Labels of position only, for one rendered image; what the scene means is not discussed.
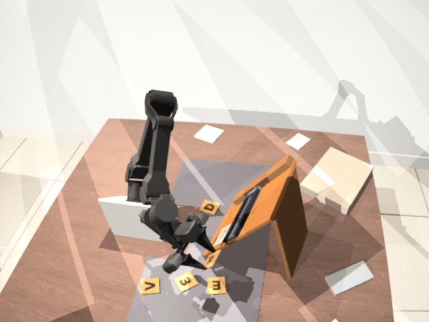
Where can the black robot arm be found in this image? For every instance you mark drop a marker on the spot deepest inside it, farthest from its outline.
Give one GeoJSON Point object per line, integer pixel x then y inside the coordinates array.
{"type": "Point", "coordinates": [150, 163]}

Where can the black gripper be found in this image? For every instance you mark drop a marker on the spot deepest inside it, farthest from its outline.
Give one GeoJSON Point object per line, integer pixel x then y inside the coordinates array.
{"type": "Point", "coordinates": [178, 258]}

